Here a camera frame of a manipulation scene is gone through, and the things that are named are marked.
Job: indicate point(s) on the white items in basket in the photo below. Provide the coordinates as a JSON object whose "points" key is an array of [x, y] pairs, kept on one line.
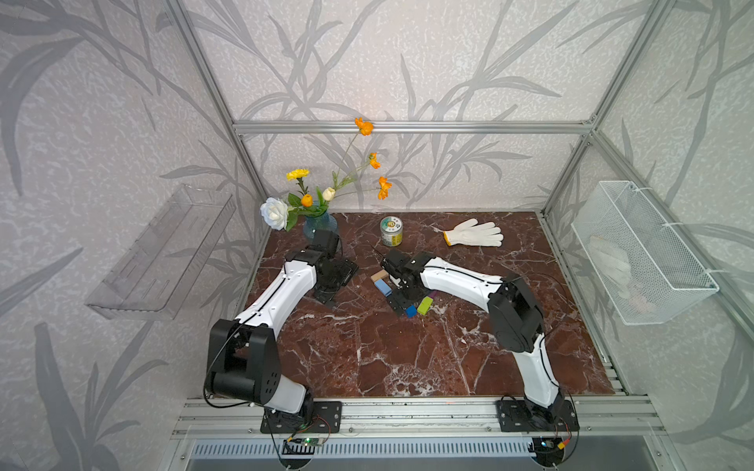
{"points": [[614, 264]]}

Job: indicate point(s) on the light blue block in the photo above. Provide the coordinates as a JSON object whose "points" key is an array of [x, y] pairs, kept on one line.
{"points": [[383, 287]]}

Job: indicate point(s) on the sunflower seed tin can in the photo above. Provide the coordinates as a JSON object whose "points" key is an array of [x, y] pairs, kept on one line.
{"points": [[391, 229]]}

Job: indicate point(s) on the white cotton glove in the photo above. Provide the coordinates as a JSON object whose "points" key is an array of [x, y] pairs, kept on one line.
{"points": [[473, 233]]}

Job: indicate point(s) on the blue glass vase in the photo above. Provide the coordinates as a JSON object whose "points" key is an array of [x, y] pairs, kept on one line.
{"points": [[324, 222]]}

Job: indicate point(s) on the white wire basket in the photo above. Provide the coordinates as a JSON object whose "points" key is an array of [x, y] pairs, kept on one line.
{"points": [[667, 271]]}

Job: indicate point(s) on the natural wood block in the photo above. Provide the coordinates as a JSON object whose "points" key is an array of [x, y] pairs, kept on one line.
{"points": [[379, 276]]}

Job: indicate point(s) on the artificial flower bouquet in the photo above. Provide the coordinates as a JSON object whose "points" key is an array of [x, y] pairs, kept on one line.
{"points": [[312, 198]]}

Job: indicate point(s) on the clear acrylic wall shelf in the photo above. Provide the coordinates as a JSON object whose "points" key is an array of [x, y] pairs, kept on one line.
{"points": [[156, 275]]}

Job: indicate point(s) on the aluminium front rail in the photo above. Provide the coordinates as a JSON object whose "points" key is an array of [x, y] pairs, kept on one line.
{"points": [[474, 416]]}

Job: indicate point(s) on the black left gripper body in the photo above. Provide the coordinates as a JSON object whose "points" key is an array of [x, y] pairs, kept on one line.
{"points": [[339, 273]]}

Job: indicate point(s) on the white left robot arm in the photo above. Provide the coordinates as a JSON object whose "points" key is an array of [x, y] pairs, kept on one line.
{"points": [[243, 359]]}

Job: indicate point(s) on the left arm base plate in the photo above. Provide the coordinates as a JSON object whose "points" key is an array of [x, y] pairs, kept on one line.
{"points": [[320, 416]]}

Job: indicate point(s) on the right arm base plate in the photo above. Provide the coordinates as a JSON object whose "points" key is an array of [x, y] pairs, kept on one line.
{"points": [[524, 417]]}

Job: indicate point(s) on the lime green block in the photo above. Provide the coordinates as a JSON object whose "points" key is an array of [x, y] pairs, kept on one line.
{"points": [[425, 305]]}

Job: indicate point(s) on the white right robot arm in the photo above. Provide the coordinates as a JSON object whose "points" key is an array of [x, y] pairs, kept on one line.
{"points": [[516, 316]]}

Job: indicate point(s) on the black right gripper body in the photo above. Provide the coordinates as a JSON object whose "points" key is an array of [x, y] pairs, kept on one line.
{"points": [[401, 297]]}

